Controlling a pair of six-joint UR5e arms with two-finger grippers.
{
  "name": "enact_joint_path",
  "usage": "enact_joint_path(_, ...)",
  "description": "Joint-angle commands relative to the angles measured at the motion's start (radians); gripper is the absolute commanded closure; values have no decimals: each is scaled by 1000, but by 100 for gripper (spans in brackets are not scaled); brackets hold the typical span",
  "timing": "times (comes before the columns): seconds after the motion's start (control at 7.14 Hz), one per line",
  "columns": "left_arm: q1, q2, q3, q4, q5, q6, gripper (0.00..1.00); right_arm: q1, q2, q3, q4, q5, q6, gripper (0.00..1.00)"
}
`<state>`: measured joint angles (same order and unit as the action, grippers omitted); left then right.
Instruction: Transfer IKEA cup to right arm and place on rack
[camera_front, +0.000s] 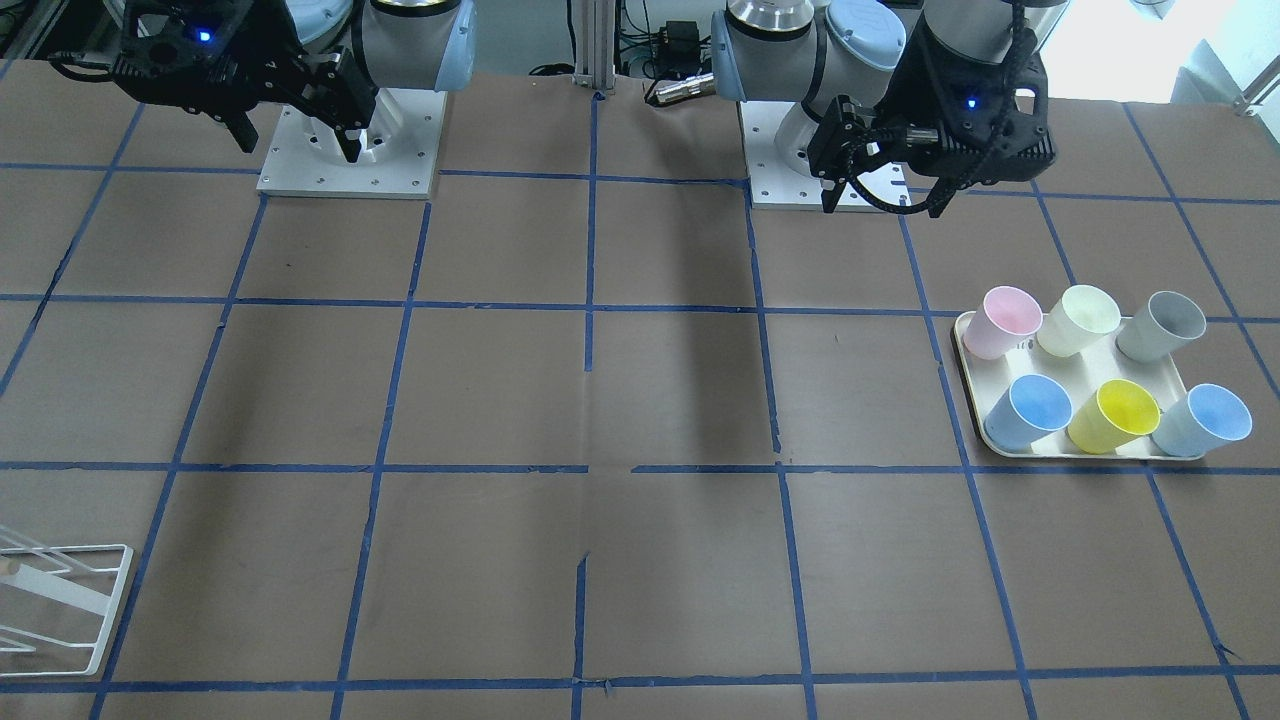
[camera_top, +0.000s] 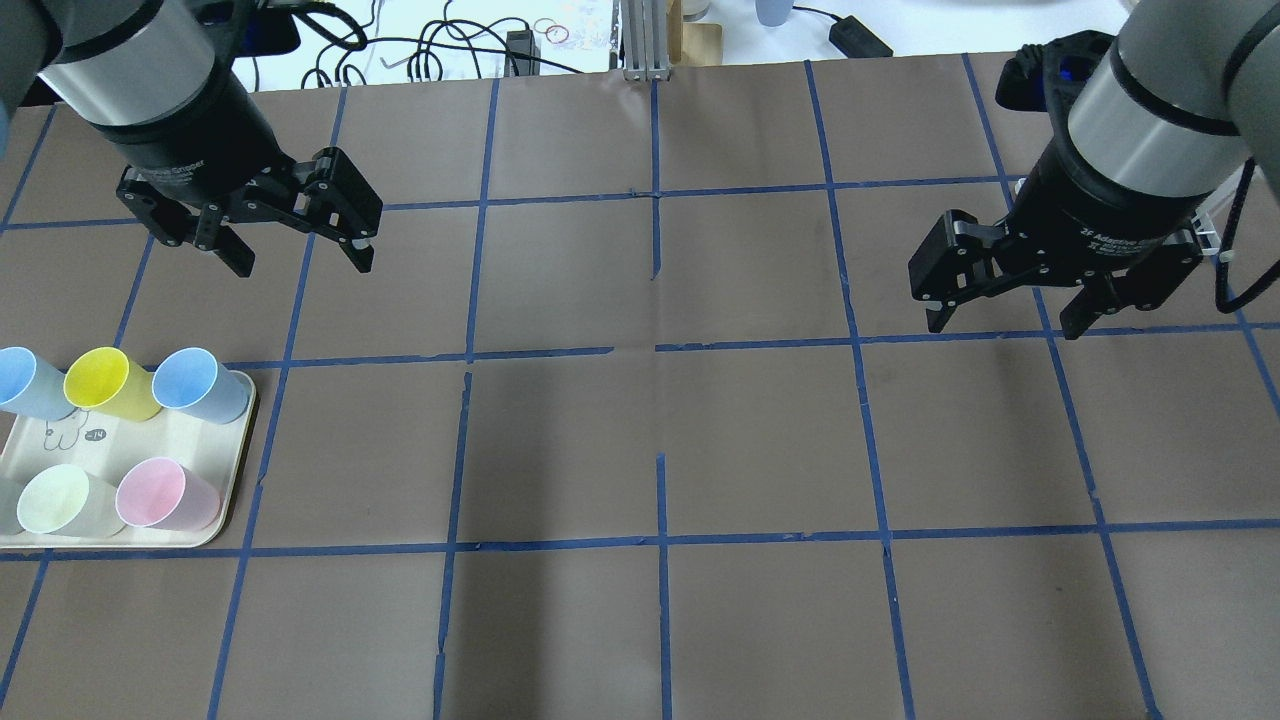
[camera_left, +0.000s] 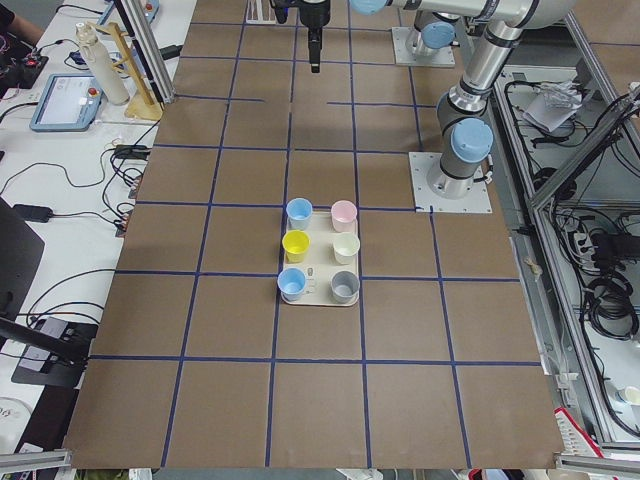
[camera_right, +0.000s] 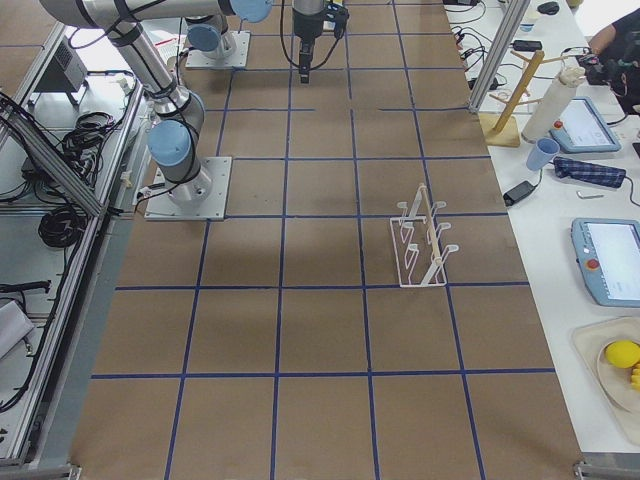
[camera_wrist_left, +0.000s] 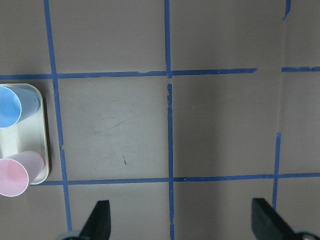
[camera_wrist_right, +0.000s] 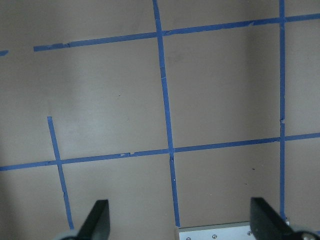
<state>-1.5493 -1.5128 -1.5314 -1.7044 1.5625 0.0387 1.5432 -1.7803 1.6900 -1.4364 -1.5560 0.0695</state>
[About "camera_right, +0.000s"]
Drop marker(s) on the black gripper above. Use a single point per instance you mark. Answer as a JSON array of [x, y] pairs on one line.
[[305, 26]]

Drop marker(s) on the blue cup on side table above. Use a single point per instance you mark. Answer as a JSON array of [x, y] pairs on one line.
[[544, 151]]

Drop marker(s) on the wooden mug tree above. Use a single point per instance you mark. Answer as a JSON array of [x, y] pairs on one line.
[[502, 130]]

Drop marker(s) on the grey control box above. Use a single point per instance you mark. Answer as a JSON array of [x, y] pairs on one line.
[[65, 73]]

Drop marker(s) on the black power adapter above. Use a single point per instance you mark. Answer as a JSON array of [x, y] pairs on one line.
[[518, 193]]

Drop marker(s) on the blue teach pendant far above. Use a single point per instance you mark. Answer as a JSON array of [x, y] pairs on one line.
[[581, 129]]

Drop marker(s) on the blue teach pendant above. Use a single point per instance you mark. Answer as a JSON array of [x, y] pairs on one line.
[[581, 129], [607, 254]]

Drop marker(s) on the hex key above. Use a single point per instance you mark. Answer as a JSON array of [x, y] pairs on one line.
[[588, 195]]

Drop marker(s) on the person in black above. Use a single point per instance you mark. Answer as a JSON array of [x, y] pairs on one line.
[[610, 43]]

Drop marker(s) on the plaid blue cloth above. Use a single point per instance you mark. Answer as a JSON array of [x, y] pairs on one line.
[[592, 173]]

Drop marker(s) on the blue teach pendant near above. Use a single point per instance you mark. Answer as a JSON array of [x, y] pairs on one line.
[[607, 254]]

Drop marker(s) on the yellow lemon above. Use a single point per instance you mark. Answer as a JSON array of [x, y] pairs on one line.
[[622, 353]]

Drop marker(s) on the beige tray with plate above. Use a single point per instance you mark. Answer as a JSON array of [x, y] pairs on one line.
[[615, 383]]

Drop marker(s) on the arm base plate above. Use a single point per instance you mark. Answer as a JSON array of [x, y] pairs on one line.
[[238, 60], [204, 198]]

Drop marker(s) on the aluminium frame post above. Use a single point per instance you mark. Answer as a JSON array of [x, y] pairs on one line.
[[505, 32]]

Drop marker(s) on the white wire cup rack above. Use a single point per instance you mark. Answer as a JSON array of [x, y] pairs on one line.
[[416, 238]]

